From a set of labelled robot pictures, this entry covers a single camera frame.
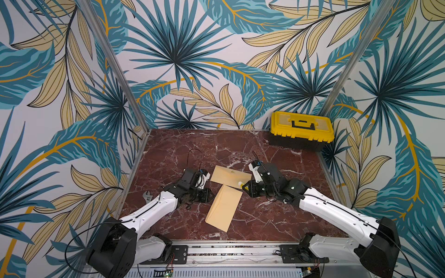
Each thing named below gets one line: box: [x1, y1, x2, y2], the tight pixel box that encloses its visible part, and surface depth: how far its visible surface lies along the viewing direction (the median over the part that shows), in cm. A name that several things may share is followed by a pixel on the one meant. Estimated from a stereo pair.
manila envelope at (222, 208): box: [205, 184, 244, 233], surface depth 88 cm
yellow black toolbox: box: [268, 111, 335, 152], surface depth 102 cm
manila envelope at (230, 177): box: [210, 165, 253, 190], surface depth 100 cm
